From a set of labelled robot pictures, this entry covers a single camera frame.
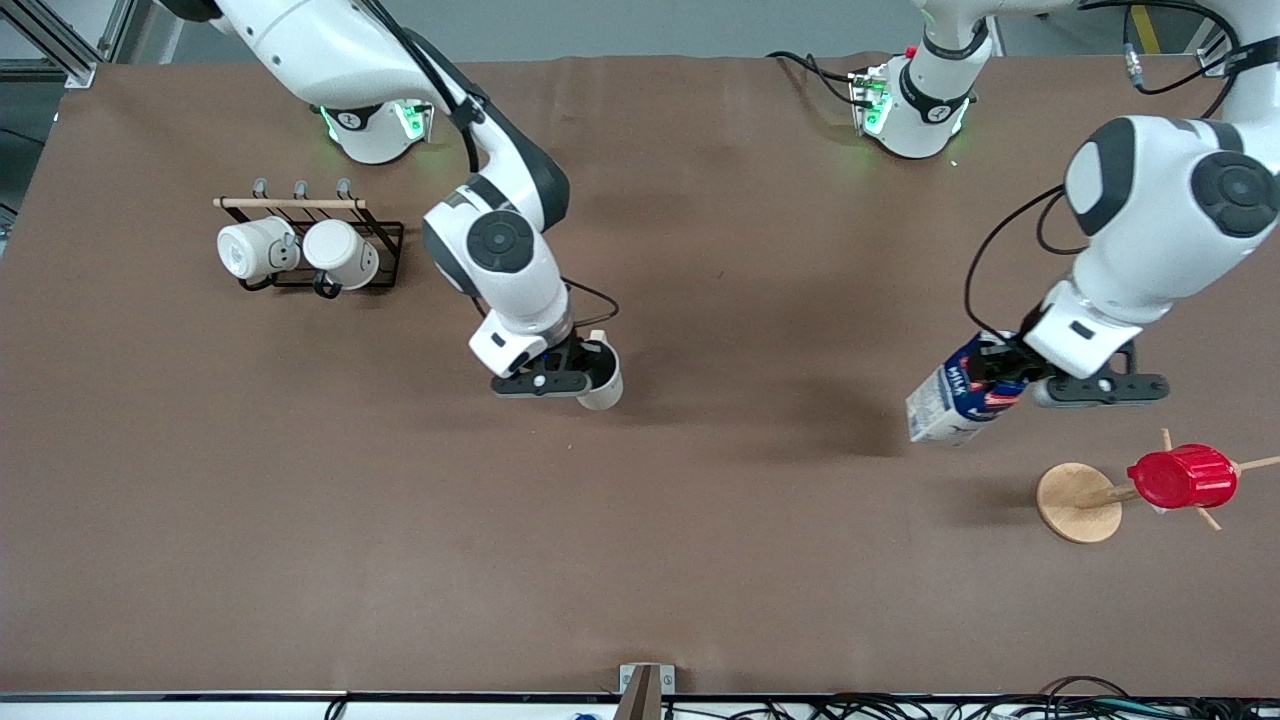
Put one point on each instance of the white mug with face print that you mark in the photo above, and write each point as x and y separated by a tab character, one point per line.
255	250

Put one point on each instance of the brown table cover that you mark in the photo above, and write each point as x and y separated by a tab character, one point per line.
700	550

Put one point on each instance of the blue white milk carton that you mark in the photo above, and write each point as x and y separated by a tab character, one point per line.
940	410

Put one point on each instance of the aluminium frame profile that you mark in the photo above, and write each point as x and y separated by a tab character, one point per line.
1213	55
60	45

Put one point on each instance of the grey metal bracket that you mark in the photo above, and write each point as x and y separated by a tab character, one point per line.
628	676

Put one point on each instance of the red plastic cup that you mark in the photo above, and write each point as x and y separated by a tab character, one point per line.
1185	478

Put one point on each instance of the wooden mug tree stand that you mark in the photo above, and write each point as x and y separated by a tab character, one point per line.
1075	500

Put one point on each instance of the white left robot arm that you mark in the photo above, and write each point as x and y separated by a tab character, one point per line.
1150	200

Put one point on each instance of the brown wooden post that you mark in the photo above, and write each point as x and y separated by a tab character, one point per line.
640	700

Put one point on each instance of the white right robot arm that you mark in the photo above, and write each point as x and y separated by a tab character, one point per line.
330	50

